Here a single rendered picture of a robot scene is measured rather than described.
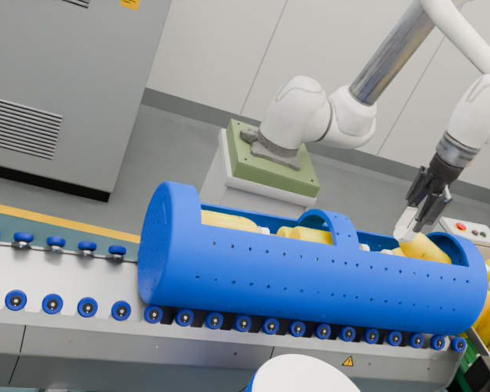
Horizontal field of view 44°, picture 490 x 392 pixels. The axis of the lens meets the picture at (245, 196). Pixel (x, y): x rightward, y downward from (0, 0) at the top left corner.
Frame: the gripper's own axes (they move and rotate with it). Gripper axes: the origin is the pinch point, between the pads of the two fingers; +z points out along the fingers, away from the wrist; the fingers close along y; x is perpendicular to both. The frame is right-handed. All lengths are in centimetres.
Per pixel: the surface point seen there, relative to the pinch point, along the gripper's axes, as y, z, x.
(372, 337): 10.6, 30.6, 0.5
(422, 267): 8.3, 6.4, 3.6
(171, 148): -231, 125, 0
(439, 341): 9.9, 30.2, 23.1
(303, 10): -271, 25, 66
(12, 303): 11, 29, -90
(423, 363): 11.7, 37.9, 21.1
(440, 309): 13.6, 15.1, 11.7
